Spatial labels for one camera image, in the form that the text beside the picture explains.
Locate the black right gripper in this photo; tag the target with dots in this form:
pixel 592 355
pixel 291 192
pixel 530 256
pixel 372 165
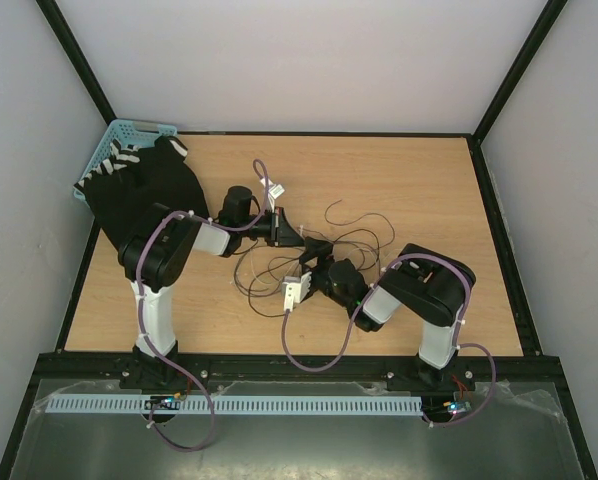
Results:
pixel 320 249

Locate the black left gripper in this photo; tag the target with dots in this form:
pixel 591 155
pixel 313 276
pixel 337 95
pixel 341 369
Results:
pixel 281 232

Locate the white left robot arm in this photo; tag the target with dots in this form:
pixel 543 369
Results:
pixel 155 254

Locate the black striped cloth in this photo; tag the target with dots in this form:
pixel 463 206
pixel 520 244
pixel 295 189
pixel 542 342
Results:
pixel 126 184

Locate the blue plastic basket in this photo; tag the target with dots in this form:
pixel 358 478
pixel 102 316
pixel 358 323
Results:
pixel 127 132

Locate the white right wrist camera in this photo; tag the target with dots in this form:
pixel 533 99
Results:
pixel 295 289

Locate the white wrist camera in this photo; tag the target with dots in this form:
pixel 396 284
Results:
pixel 295 289
pixel 273 191

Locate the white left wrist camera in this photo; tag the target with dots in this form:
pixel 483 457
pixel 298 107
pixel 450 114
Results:
pixel 273 191

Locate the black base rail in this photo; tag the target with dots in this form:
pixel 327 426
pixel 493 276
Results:
pixel 396 373

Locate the black frame post left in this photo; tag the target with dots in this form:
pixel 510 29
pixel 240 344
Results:
pixel 63 33

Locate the black frame post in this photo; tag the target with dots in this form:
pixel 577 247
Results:
pixel 530 47
pixel 63 33

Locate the black frame post right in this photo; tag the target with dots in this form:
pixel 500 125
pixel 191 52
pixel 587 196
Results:
pixel 530 47

